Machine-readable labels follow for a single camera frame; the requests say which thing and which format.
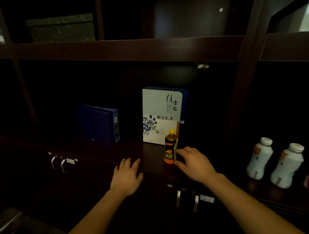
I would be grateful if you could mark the small metal shelf clip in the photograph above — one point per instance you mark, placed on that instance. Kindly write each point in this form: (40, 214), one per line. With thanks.
(202, 65)

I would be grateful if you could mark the white plastic bottle white cap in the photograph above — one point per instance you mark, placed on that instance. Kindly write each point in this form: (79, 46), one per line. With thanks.
(286, 167)
(258, 160)

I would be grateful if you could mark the dark blue patterned box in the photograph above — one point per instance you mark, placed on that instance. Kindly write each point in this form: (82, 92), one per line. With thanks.
(96, 124)

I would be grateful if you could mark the orange wooden stick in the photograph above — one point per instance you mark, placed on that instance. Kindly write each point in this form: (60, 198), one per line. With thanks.
(178, 127)

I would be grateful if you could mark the white label sticker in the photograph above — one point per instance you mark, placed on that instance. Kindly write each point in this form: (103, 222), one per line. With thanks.
(207, 199)
(70, 161)

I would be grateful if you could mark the person's right forearm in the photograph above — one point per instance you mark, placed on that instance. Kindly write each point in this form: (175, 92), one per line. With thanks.
(251, 207)

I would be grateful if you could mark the green marbled storage box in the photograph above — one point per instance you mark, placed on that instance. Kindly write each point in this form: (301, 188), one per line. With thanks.
(61, 30)

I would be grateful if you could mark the person's left thumb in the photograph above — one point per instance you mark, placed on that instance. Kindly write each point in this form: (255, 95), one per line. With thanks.
(139, 178)

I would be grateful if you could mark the person's left hand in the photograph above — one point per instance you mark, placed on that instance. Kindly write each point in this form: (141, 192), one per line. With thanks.
(125, 179)

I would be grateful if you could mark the person's right hand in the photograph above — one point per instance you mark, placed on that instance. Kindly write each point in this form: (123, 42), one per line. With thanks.
(199, 166)

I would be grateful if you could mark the person's left middle finger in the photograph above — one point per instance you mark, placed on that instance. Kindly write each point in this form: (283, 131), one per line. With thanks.
(127, 164)

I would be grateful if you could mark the white gift box blue flowers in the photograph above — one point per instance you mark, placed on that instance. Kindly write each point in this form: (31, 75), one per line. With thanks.
(157, 106)

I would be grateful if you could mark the amber drink bottle yellow cap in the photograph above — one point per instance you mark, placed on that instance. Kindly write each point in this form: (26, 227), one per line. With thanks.
(170, 147)

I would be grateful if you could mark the person's left little finger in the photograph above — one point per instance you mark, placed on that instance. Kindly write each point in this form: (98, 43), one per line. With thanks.
(115, 170)

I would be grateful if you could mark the person's right thumb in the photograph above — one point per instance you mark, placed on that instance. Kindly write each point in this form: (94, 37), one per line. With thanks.
(181, 166)

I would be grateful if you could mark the dark wooden shelf cabinet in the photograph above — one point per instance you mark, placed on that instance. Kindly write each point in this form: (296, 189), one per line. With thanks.
(125, 49)

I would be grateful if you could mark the person's left forearm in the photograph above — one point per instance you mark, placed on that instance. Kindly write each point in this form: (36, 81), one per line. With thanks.
(99, 214)

